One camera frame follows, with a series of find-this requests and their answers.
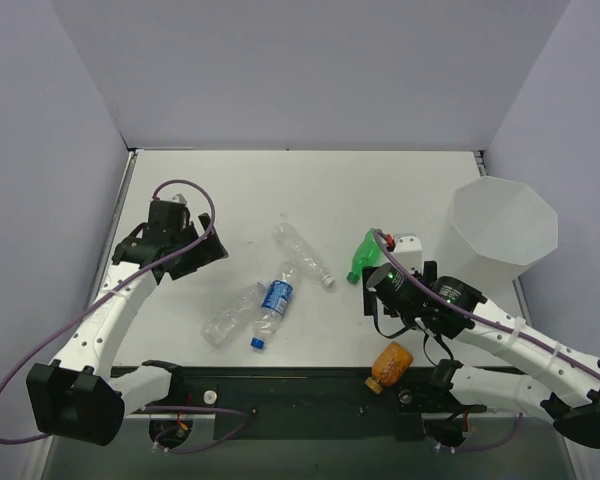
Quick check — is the Pepsi bottle blue label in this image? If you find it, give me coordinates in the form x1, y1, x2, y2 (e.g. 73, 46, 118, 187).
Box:
250, 260, 301, 351

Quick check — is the orange sauce bottle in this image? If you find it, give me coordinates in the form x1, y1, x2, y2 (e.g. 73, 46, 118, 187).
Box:
365, 342, 413, 394

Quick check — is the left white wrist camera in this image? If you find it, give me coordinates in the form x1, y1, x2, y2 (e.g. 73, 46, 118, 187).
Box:
171, 194, 187, 205

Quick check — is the crushed clear plastic bottle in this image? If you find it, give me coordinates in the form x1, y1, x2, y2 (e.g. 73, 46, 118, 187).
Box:
201, 282, 268, 348

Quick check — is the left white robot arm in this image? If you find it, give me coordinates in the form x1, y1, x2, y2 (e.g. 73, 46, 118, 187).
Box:
26, 195, 228, 446

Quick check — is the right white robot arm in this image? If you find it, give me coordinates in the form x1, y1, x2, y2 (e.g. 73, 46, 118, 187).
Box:
362, 261, 600, 449

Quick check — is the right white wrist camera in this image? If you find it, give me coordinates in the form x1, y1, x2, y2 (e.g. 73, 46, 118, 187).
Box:
392, 233, 423, 274

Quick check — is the white translucent bin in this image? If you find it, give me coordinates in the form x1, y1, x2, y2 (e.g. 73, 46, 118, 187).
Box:
433, 176, 559, 297

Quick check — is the clear bottle white cap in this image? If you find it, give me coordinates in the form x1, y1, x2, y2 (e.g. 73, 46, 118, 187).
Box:
272, 222, 335, 289

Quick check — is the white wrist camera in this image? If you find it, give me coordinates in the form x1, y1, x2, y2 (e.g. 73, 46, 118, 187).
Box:
392, 233, 423, 274
171, 194, 187, 205

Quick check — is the green plastic bottle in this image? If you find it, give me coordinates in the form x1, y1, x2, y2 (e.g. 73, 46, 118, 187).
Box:
346, 228, 381, 285

